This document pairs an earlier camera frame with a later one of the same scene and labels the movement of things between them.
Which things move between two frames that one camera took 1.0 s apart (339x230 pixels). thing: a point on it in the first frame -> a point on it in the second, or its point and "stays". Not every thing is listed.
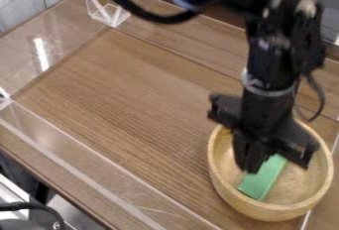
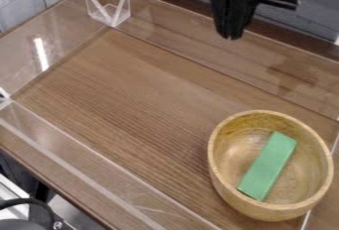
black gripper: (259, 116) -> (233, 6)
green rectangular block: (255, 183) stays
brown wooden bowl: (296, 190) stays
